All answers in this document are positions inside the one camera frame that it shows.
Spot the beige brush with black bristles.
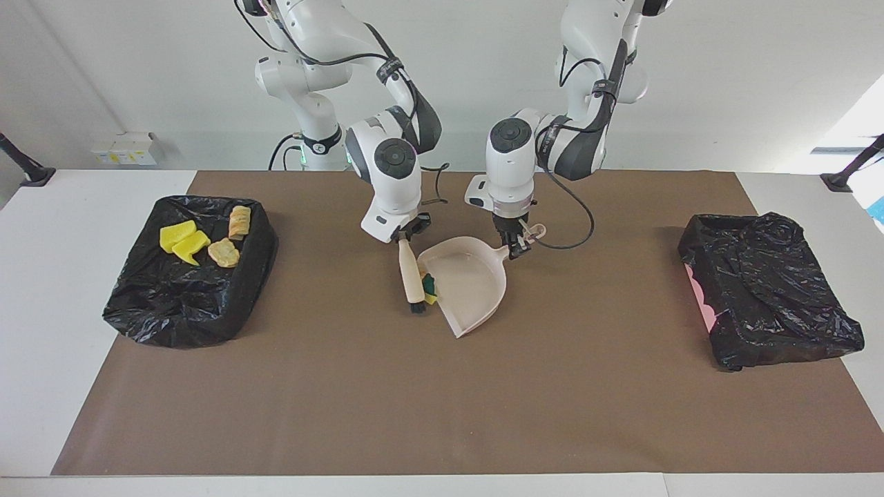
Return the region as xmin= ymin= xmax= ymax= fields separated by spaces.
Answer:
xmin=397 ymin=237 xmax=427 ymax=315

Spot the left black bag bin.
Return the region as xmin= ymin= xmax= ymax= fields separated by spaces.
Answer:
xmin=678 ymin=212 xmax=865 ymax=372

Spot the beige plastic dustpan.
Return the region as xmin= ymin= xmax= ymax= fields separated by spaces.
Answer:
xmin=417 ymin=223 xmax=548 ymax=339

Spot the pink plastic bin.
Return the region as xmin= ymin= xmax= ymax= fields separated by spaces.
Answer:
xmin=684 ymin=262 xmax=719 ymax=332

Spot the black bag lined trash bin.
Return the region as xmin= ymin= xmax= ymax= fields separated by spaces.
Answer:
xmin=102 ymin=195 xmax=280 ymax=349

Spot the white wall socket box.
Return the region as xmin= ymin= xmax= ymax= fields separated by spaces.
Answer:
xmin=90 ymin=131 xmax=161 ymax=166

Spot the black right base cable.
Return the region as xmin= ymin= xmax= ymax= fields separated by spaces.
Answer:
xmin=268 ymin=133 xmax=305 ymax=171

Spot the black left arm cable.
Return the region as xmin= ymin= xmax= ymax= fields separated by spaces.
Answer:
xmin=528 ymin=35 xmax=622 ymax=251

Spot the black clamp stand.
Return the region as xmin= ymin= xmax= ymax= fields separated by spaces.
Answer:
xmin=0 ymin=133 xmax=56 ymax=187
xmin=820 ymin=135 xmax=884 ymax=193

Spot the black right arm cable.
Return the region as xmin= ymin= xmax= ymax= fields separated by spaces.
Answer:
xmin=235 ymin=0 xmax=451 ymax=206

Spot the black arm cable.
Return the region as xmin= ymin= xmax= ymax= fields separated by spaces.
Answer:
xmin=528 ymin=35 xmax=622 ymax=251
xmin=235 ymin=0 xmax=451 ymax=206

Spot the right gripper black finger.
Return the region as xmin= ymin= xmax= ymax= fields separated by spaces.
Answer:
xmin=395 ymin=214 xmax=433 ymax=242

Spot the notched yellow sponge piece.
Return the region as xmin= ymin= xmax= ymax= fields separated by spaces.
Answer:
xmin=172 ymin=231 xmax=211 ymax=266

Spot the brown paper table mat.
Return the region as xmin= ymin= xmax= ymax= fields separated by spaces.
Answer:
xmin=52 ymin=170 xmax=884 ymax=476

